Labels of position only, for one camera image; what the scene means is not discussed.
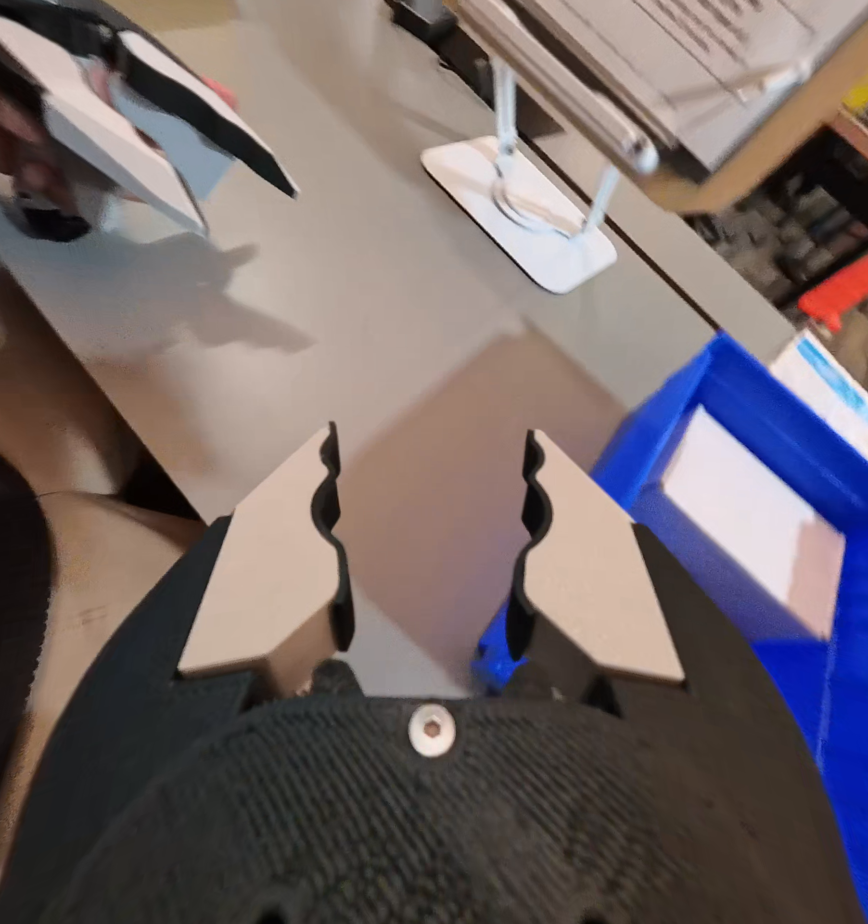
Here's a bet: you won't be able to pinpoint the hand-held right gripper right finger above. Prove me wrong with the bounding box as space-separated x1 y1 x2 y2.
505 429 688 707

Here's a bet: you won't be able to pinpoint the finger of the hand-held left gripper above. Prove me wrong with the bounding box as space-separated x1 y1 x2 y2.
0 11 210 235
109 29 299 205

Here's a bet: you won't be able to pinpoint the blue-bordered paper sheet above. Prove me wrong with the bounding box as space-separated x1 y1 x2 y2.
769 331 868 485

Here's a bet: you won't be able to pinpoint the person's beige pants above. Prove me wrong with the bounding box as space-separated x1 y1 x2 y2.
0 267 207 889

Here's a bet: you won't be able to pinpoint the printed instruction sheet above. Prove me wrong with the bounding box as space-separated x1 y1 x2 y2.
528 0 868 170

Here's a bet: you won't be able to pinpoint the person's left hand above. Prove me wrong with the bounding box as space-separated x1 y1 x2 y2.
0 76 110 214

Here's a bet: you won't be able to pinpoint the white and wooden document stand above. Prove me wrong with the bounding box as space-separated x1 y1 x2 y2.
420 0 868 295

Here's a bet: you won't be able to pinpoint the red object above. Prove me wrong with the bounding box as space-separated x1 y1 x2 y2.
797 242 868 333

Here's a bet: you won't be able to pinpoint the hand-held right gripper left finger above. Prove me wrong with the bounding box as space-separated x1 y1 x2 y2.
177 422 356 700

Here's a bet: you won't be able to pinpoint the white cardboard mailer box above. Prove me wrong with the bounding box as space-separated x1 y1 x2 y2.
661 404 846 640

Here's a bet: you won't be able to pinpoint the blue plastic bin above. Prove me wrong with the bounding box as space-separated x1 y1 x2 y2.
472 331 868 924

